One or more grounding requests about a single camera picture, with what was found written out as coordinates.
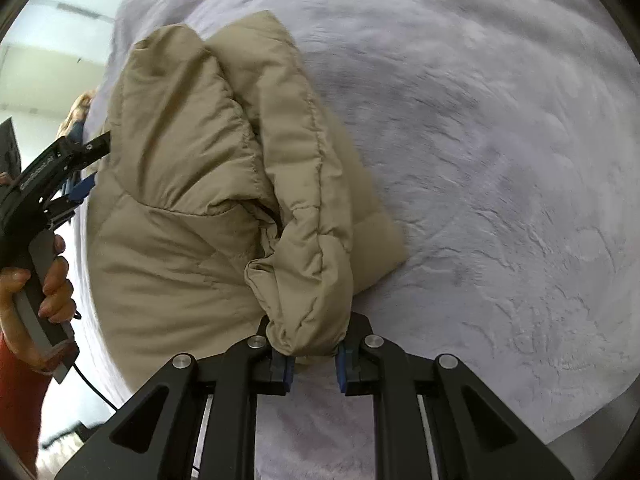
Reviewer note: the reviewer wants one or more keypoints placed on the black box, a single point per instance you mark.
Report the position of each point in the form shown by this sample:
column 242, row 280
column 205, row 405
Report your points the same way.
column 9, row 145

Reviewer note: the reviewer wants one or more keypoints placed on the person's left forearm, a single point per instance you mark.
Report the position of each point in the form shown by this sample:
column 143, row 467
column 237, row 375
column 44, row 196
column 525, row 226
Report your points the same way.
column 17, row 410

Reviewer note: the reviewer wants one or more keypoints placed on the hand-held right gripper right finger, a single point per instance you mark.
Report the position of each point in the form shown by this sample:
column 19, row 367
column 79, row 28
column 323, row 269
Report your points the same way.
column 341, row 372

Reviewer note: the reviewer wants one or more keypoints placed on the person's left hand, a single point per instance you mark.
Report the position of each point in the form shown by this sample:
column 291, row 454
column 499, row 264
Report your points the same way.
column 57, row 285

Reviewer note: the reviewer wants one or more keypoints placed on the beige puffer jacket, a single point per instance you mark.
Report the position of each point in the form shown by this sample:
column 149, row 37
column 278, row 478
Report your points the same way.
column 175, row 160

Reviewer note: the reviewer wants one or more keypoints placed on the white wardrobe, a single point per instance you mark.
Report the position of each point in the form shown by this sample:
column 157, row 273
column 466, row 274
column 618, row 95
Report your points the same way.
column 45, row 30

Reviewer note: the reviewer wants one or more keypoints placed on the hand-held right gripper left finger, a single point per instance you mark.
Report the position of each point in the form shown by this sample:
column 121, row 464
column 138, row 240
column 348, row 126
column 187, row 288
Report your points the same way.
column 285, row 372

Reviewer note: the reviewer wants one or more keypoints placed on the lavender fleece blanket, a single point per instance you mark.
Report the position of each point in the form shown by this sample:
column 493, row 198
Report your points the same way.
column 500, row 160

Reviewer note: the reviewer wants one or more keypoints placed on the brown furry cloth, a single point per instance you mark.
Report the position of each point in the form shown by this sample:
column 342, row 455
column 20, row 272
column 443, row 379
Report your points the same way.
column 77, row 107

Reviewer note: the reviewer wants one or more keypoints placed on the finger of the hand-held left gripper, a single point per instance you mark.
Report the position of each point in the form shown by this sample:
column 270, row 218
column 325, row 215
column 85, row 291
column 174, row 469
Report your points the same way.
column 90, row 149
column 80, row 191

